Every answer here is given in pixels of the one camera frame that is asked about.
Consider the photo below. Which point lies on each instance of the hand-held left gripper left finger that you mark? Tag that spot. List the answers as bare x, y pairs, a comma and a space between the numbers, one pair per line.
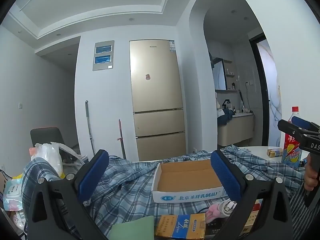
93, 177

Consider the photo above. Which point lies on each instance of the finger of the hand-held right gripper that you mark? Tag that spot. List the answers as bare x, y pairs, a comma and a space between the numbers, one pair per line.
303, 123
290, 130

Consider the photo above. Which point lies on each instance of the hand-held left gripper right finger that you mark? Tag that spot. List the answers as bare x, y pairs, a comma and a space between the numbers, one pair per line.
223, 177

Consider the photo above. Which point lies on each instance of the pink and white bunny plush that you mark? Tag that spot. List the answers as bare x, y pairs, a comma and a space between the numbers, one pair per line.
212, 212

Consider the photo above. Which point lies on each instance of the cardboard box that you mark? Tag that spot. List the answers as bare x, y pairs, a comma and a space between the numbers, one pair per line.
185, 177

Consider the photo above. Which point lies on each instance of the green pad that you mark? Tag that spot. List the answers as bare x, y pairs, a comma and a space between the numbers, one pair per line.
135, 228

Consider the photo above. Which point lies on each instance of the person's right hand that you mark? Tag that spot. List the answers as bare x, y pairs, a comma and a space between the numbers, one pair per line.
311, 180

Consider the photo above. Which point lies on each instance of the red soda bottle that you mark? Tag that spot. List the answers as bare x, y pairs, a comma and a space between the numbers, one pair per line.
291, 150

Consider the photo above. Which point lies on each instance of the small yellow pack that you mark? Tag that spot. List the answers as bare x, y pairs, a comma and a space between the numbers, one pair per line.
274, 152

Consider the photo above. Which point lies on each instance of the blue plaid shirt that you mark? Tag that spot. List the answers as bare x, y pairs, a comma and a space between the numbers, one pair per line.
125, 192

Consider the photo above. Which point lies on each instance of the patterned glass door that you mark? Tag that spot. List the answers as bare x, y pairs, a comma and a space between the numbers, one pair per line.
271, 92

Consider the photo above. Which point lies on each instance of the red broom stick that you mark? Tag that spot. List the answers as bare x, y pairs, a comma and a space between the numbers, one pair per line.
121, 140

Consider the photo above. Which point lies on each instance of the white plastic bag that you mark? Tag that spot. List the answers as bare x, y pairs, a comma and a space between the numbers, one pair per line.
50, 157

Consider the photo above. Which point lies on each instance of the white paper roll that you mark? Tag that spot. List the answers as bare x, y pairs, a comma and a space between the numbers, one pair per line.
245, 110

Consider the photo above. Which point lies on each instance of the beige vanity cabinet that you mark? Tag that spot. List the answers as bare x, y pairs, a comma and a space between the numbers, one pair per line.
236, 130

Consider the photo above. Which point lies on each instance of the hanging hair tool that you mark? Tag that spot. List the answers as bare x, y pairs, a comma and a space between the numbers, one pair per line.
240, 98

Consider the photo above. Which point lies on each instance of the dark clothes pile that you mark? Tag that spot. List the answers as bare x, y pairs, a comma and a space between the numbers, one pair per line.
225, 117

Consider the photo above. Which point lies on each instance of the dark chair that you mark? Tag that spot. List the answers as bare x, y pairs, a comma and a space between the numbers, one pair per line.
46, 136

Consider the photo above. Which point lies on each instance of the yellow and blue carton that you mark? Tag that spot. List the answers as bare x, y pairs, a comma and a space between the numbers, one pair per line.
180, 226

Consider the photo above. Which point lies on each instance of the black faucet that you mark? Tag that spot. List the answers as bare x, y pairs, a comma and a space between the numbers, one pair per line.
227, 103

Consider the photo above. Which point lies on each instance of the grey striped cloth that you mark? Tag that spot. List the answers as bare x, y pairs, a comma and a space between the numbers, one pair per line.
302, 217

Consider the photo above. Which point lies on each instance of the wet wipes pack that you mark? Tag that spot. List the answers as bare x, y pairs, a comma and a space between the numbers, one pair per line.
12, 195

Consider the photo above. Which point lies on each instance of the bathroom mirror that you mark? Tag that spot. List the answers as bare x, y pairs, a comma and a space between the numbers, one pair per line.
220, 75

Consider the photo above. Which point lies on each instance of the gold refrigerator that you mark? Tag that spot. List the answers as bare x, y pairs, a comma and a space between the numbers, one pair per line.
155, 92

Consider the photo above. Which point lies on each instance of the grey electrical panel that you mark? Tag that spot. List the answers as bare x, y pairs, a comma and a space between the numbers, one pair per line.
103, 56

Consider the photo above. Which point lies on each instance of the fridge energy label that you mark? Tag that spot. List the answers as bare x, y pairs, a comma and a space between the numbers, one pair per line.
172, 46

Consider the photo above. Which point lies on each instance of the bathroom wall shelf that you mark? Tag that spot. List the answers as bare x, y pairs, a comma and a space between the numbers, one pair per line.
230, 67

